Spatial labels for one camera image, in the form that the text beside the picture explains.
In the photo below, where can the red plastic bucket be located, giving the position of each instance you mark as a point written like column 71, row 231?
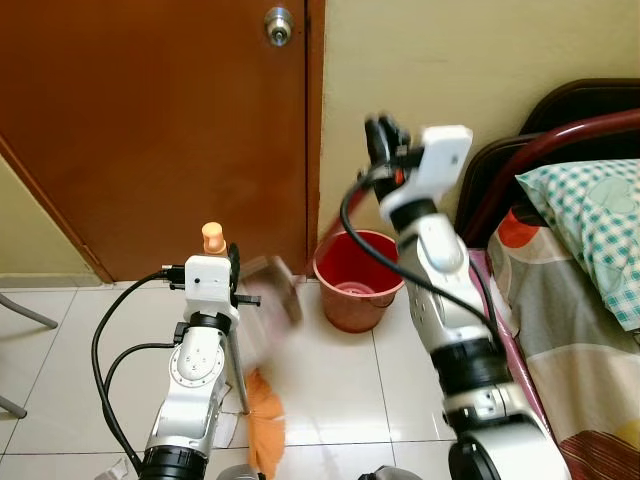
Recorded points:
column 355, row 300

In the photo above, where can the grey robot foot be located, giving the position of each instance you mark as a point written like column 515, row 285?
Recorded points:
column 240, row 473
column 390, row 473

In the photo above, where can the brown wooden door frame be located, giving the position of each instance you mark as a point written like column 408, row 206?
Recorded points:
column 315, row 120

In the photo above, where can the green checkered pillow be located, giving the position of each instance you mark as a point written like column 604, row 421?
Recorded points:
column 595, row 225

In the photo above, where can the silver round door knob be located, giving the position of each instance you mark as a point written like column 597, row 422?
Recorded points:
column 278, row 25

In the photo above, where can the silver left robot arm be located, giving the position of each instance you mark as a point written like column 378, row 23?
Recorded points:
column 195, row 380

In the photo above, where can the grey left robot foot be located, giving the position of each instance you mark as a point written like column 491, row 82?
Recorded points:
column 240, row 473

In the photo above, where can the dark wooden bed headboard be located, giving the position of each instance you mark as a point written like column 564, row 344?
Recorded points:
column 580, row 100

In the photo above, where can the colourful patterned bedsheet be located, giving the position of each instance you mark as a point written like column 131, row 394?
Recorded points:
column 570, row 350

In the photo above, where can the grey right robot foot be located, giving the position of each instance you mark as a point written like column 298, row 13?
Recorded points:
column 390, row 473

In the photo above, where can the pink mattress edge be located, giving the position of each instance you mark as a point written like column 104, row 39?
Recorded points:
column 515, row 350

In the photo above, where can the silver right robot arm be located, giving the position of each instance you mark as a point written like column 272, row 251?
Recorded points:
column 450, row 300

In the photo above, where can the orange bristle broom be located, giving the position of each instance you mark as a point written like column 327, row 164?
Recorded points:
column 265, row 420

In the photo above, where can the brown wooden door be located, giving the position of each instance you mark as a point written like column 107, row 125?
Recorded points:
column 150, row 130

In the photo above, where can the grey metal chair leg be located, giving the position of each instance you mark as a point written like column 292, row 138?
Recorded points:
column 25, row 312
column 10, row 405

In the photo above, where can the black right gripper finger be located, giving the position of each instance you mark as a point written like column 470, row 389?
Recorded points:
column 374, row 135
column 397, row 130

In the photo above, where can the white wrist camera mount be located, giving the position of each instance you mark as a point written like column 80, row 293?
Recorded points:
column 208, row 285
column 440, row 160

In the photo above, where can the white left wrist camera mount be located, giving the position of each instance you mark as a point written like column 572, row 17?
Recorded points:
column 208, row 285

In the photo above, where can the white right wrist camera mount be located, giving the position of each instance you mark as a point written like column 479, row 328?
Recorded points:
column 440, row 160

